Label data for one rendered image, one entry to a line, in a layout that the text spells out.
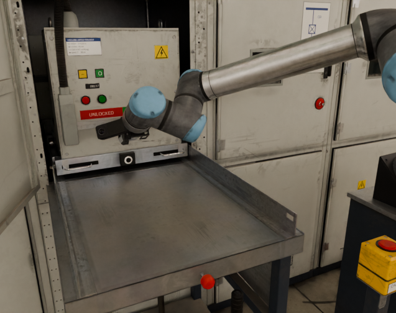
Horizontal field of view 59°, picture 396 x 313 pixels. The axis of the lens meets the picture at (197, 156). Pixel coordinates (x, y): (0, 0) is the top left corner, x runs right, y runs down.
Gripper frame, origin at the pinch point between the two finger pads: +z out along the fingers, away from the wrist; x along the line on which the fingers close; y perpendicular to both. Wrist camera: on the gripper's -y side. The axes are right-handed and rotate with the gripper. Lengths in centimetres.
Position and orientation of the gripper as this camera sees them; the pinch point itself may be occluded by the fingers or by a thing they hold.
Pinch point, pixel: (119, 138)
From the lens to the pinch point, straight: 129.6
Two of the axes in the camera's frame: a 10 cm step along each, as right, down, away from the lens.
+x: -2.0, -9.7, 1.6
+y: 9.1, -1.2, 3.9
